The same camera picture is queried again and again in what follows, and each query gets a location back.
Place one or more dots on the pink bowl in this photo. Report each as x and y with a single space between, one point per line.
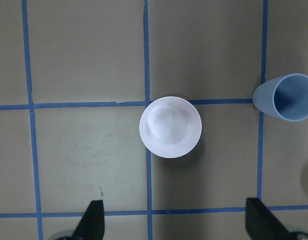
170 127

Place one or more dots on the blue cup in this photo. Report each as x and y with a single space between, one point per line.
284 97

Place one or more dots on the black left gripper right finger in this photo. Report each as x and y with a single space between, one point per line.
261 224

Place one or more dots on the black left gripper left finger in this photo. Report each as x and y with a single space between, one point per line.
90 227

